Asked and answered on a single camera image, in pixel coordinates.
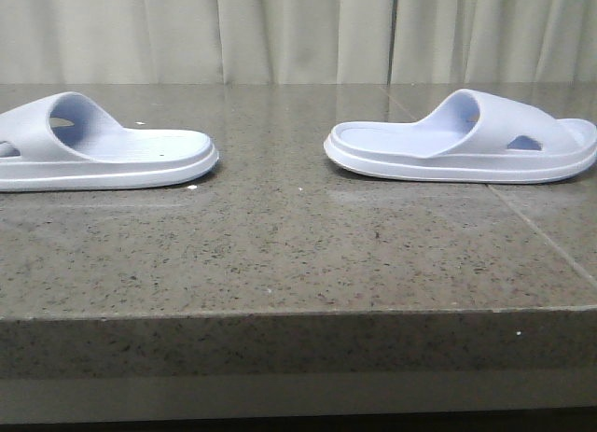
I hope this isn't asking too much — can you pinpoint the light blue slipper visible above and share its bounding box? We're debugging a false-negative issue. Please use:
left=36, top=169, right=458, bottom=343
left=324, top=89, right=596, bottom=184
left=1, top=92, right=219, bottom=192

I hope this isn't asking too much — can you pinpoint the beige pleated curtain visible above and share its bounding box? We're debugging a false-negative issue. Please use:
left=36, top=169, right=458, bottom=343
left=1, top=0, right=596, bottom=84

